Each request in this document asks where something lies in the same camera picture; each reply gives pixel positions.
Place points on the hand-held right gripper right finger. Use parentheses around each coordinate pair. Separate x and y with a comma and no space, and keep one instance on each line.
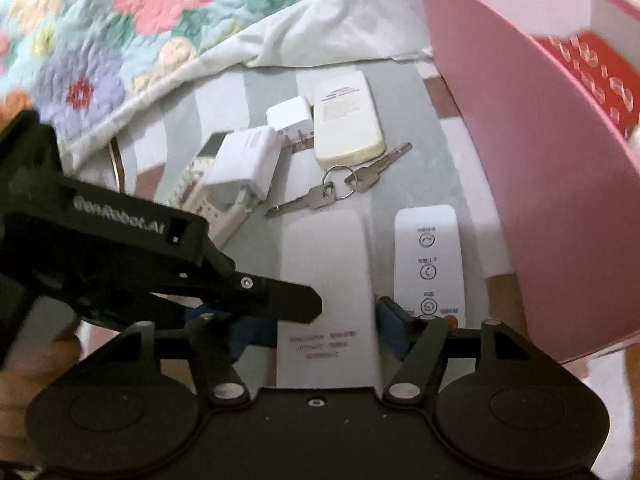
(392,327)

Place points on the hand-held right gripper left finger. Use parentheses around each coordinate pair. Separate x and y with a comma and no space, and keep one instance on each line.
(250,338)

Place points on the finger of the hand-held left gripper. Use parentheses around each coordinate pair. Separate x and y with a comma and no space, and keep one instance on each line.
(280,300)

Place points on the white remote with pink label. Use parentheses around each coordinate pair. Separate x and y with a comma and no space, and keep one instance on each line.
(325,260)

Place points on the white remote with round buttons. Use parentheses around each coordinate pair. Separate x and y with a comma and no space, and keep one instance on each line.
(430,240)

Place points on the beige air conditioner remote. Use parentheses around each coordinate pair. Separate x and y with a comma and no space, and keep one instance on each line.
(192,187)

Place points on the large white charger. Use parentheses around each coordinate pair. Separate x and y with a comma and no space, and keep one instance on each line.
(245,165)

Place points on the small white charger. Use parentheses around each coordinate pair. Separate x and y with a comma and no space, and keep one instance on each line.
(289,114)

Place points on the cream remote with label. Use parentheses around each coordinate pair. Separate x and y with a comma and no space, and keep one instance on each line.
(347,120)

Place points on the pink box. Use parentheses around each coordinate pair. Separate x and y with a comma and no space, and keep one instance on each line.
(525,185)

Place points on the person's left hand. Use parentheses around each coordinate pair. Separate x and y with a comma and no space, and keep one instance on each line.
(35,385)

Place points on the checked mat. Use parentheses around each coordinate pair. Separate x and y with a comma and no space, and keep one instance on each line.
(440,180)

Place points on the floral quilted blanket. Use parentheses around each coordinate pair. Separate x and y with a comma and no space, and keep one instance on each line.
(310,30)

